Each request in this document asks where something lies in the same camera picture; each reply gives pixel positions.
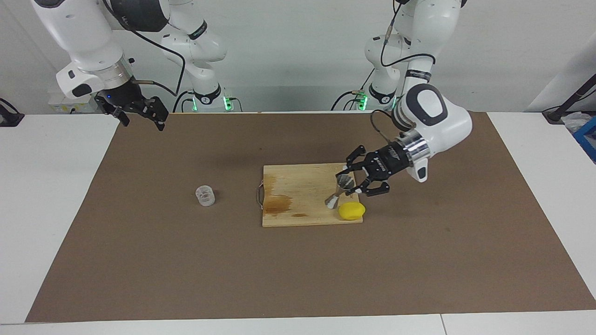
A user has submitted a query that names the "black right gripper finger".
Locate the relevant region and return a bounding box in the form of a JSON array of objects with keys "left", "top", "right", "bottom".
[
  {"left": 100, "top": 106, "right": 130, "bottom": 127},
  {"left": 140, "top": 97, "right": 169, "bottom": 132}
]

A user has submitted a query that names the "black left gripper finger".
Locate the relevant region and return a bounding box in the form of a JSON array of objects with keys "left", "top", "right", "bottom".
[
  {"left": 344, "top": 145, "right": 373, "bottom": 172},
  {"left": 353, "top": 174, "right": 391, "bottom": 195}
]

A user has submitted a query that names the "steel jigger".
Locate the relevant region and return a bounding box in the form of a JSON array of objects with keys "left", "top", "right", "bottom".
[{"left": 325, "top": 174, "right": 354, "bottom": 210}]

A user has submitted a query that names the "clear glass cup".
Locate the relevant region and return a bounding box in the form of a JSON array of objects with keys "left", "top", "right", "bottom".
[{"left": 195, "top": 185, "right": 215, "bottom": 206}]

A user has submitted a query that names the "yellow lemon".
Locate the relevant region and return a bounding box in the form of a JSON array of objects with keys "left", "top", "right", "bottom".
[{"left": 338, "top": 201, "right": 366, "bottom": 221}]

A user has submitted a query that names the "white socket box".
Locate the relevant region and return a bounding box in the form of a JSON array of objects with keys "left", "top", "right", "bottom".
[{"left": 48, "top": 91, "right": 99, "bottom": 114}]

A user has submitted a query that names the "wooden cutting board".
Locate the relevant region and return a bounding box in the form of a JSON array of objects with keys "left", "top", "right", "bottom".
[{"left": 258, "top": 162, "right": 364, "bottom": 228}]

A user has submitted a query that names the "black stand foot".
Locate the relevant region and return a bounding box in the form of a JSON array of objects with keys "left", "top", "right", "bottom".
[{"left": 0, "top": 98, "right": 25, "bottom": 127}]

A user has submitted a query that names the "brown table mat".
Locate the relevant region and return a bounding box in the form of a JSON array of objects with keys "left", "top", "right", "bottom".
[{"left": 26, "top": 111, "right": 596, "bottom": 322}]

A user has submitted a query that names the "clear plastic bag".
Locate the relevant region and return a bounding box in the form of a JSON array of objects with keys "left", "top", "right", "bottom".
[{"left": 561, "top": 112, "right": 592, "bottom": 133}]

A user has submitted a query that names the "black tripod leg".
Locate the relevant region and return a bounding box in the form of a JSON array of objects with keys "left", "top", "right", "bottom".
[{"left": 542, "top": 74, "right": 596, "bottom": 124}]

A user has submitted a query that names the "blue box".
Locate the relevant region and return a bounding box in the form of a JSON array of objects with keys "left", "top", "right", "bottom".
[{"left": 574, "top": 116, "right": 596, "bottom": 163}]

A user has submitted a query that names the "black base cable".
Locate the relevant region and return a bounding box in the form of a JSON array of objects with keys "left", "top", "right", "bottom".
[
  {"left": 172, "top": 91, "right": 196, "bottom": 113},
  {"left": 331, "top": 70, "right": 374, "bottom": 111}
]

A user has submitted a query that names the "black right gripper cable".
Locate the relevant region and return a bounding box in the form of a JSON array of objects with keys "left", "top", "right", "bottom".
[{"left": 102, "top": 0, "right": 187, "bottom": 112}]

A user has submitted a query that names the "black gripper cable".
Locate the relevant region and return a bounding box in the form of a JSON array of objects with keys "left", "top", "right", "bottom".
[
  {"left": 370, "top": 0, "right": 436, "bottom": 145},
  {"left": 102, "top": 0, "right": 187, "bottom": 112}
]

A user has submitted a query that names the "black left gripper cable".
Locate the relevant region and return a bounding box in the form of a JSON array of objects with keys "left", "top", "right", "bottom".
[{"left": 370, "top": 0, "right": 436, "bottom": 145}]

